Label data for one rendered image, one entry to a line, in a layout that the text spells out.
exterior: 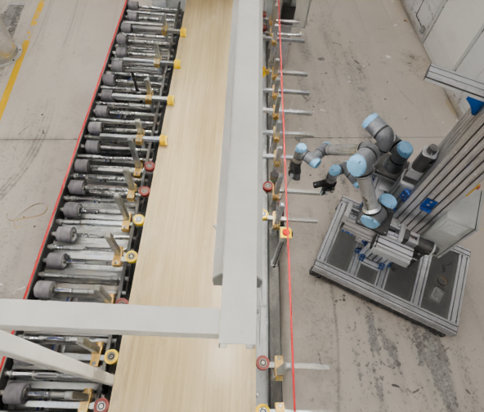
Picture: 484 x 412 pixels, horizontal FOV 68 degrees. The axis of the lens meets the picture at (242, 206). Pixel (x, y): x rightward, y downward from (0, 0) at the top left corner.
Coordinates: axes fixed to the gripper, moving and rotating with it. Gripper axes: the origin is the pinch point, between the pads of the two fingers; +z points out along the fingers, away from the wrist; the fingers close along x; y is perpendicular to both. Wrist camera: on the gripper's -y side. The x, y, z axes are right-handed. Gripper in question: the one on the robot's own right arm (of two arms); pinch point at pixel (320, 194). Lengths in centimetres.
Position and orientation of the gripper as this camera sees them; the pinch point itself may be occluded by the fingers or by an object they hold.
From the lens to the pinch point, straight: 287.9
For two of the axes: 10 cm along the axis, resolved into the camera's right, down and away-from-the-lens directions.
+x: 0.3, -8.6, 5.1
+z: -0.6, 5.0, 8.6
